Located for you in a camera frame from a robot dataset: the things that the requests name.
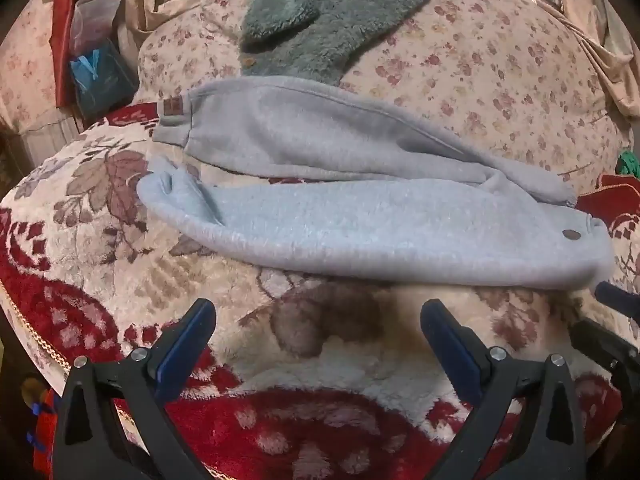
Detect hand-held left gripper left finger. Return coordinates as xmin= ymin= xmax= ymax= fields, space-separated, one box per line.
xmin=50 ymin=298 xmax=218 ymax=480

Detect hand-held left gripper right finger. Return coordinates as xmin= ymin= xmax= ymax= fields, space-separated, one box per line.
xmin=420 ymin=299 xmax=588 ymax=480

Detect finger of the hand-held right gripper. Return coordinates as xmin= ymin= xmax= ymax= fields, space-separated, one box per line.
xmin=595 ymin=281 xmax=640 ymax=321
xmin=570 ymin=320 xmax=640 ymax=402

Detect grey pants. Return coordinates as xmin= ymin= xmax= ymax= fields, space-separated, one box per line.
xmin=136 ymin=76 xmax=615 ymax=291

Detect green cloth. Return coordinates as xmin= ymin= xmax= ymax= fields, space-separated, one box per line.
xmin=616 ymin=149 xmax=640 ymax=178

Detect red floral plush blanket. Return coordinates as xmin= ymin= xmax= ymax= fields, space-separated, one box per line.
xmin=0 ymin=102 xmax=640 ymax=480

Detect red cloth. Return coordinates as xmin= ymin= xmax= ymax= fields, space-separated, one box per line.
xmin=22 ymin=385 xmax=57 ymax=480

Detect floral quilt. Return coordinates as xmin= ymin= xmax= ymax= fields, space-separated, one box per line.
xmin=136 ymin=0 xmax=636 ymax=196

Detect blue package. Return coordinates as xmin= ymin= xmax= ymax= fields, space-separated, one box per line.
xmin=67 ymin=42 xmax=138 ymax=116

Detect floral bedding pile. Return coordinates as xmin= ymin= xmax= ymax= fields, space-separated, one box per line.
xmin=0 ymin=0 xmax=76 ymax=136

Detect red bag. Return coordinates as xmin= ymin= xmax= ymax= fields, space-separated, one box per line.
xmin=50 ymin=0 xmax=93 ymax=108

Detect clear plastic bag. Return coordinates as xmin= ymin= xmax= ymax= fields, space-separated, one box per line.
xmin=70 ymin=0 xmax=126 ymax=56

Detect dark grey fleece garment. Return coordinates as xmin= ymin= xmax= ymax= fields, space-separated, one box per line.
xmin=239 ymin=0 xmax=481 ymax=86

